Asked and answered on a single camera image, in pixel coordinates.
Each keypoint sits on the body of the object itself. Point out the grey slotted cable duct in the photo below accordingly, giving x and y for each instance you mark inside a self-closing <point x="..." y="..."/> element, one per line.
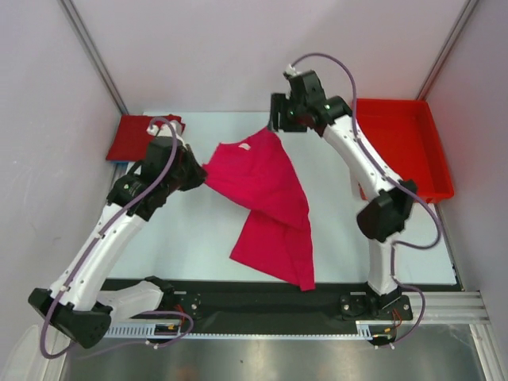
<point x="152" y="331"/>

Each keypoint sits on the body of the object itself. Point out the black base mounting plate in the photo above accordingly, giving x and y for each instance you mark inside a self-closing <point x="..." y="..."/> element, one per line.
<point x="260" y="308"/>

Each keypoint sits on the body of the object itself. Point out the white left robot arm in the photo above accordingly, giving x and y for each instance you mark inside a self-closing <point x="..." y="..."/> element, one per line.
<point x="75" y="303"/>

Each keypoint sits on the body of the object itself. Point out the red plastic bin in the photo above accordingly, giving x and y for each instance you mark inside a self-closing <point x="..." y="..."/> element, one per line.
<point x="404" y="133"/>

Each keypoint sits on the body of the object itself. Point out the right corner frame post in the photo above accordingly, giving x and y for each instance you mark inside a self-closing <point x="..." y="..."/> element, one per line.
<point x="450" y="42"/>

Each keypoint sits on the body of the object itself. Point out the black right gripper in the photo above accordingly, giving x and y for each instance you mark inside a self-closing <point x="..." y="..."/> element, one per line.
<point x="279" y="113"/>

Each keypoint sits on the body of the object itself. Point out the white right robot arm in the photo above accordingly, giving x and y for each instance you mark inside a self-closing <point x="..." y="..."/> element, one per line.
<point x="389" y="202"/>

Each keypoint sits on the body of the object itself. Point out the folded dark red shirt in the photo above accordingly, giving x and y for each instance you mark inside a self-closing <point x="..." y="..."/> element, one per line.
<point x="134" y="133"/>

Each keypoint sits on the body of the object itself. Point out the corner frame post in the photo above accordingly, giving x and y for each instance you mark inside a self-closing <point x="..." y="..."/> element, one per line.
<point x="90" y="48"/>
<point x="450" y="42"/>

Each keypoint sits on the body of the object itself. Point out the pink t shirt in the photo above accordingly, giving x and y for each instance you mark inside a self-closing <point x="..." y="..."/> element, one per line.
<point x="257" y="174"/>

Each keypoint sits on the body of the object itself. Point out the left corner frame post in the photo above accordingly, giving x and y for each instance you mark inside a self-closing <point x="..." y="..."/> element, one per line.
<point x="90" y="48"/>

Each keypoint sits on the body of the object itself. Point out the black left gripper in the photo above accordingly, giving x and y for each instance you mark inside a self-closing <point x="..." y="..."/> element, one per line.
<point x="199" y="175"/>

